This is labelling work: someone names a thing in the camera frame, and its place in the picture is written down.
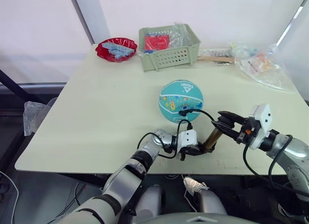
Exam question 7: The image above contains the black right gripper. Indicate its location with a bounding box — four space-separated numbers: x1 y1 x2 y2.
211 111 261 145

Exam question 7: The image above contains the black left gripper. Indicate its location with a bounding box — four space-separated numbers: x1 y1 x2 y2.
180 143 216 162

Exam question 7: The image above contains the bronze hand pump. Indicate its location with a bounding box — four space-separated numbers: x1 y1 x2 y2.
202 128 222 154

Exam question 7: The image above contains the white sneaker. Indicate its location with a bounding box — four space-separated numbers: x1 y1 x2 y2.
183 176 210 197

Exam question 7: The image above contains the teal printed basketball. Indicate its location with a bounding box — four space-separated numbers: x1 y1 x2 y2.
158 80 204 124

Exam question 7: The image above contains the large clear bag with items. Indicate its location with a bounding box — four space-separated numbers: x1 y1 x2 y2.
228 42 296 93

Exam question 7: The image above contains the wooden stick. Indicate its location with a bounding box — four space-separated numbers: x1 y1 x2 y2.
197 56 235 62

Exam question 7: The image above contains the grey robot torso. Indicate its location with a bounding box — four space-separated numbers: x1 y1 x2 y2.
135 212 261 224

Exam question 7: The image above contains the pale green perforated plastic basket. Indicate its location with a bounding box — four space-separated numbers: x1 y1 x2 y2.
138 23 202 73

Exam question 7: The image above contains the small clear plastic bag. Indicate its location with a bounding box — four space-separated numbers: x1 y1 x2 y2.
168 22 192 49

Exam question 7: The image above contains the red packet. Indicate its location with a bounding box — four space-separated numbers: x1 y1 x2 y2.
144 32 170 52

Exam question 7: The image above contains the red plastic bowl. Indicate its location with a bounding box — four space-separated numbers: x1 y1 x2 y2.
95 36 139 63

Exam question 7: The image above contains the crumpled clear plastic bag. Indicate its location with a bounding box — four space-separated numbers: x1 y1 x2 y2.
23 100 53 137

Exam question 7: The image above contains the black diagonal bar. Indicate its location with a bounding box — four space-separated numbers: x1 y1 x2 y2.
0 69 33 104

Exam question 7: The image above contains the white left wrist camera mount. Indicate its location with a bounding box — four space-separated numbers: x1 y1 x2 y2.
177 129 199 154

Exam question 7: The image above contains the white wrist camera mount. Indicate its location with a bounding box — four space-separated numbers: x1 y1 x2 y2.
246 103 272 150
177 129 199 154

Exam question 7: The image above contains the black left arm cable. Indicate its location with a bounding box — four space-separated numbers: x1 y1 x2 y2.
137 118 193 160

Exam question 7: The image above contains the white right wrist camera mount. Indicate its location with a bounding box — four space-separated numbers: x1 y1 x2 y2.
246 103 272 150

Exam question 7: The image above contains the thin white cord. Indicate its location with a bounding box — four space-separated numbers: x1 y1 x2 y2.
184 178 199 213

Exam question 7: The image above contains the grey window frame post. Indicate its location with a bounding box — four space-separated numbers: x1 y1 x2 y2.
275 0 309 47
68 0 112 45

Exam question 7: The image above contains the white floor cable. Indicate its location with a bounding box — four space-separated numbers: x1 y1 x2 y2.
0 170 20 224

